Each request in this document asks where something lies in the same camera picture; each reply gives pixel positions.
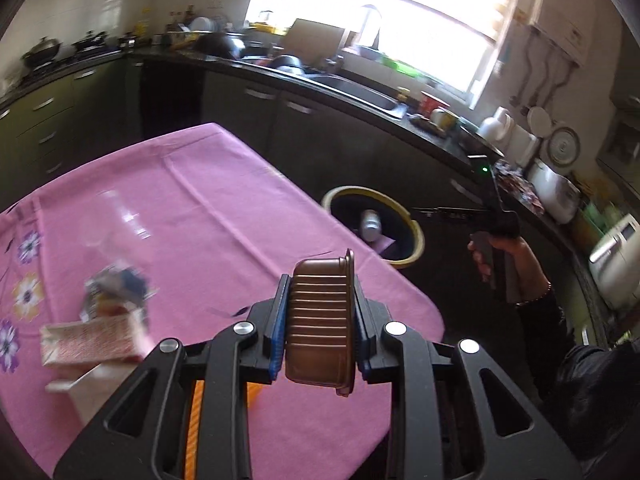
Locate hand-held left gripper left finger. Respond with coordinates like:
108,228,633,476
52,274,292,480

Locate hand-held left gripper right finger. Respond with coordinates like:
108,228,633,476
352,280,583,480

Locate yellow rimmed trash bin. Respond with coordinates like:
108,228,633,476
321,186,426,268

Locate brown plastic tray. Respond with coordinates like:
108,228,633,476
284,248,356,398

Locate orange waffle cloth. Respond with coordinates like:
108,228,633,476
182,380,263,480

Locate blue and white carton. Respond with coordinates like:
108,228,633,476
85,260,151,311

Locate snack wrapper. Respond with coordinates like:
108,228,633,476
82,290,126,321

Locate red and white milk carton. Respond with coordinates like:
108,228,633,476
40,310,151,368

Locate clear plastic bottle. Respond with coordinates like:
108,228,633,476
82,189,153,261

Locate person's right forearm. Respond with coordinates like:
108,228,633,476
515,285,640,461

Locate person's right hand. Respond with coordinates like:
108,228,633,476
467,234,549,306

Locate colourful snack packets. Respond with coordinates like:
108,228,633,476
492,160,546,216

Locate white rice cooker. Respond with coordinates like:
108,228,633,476
527,157,581,225

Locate white detergent jug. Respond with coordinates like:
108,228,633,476
477,106,513,143

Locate round pot lid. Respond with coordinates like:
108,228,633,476
545,126,581,166

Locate white mug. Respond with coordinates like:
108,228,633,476
431,107,458,133

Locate red cup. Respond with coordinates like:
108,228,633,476
419,91,448,118

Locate white kitchen appliance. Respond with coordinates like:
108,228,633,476
589,212,640,311

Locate pink floral tablecloth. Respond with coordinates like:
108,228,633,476
0,122,446,478

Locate steel kitchen sink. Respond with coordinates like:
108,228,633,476
305,72,406,121

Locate green plastic containers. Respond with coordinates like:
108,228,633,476
382,52,421,76

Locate black cooking pot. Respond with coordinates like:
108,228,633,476
272,54,306,75

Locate white water heater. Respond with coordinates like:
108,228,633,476
527,0,598,66

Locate brown cardboard sheet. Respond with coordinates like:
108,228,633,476
285,18,346,63

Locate large black wok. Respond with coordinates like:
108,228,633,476
192,31,247,61

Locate dish rack with plates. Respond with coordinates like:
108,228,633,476
167,16,236,51

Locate green base cabinet unit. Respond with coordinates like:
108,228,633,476
0,52,601,391

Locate row of sauce bottles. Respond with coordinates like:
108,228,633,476
167,7,196,33

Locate black gas stove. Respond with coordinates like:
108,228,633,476
20,47,123,83

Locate black lidded frying pan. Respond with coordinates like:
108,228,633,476
72,31,108,53

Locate black lidded wok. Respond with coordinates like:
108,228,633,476
22,36,63,68

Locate thin gold bracelet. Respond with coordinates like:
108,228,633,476
515,281,553,308

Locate water heater hoses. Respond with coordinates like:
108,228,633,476
510,35,571,111

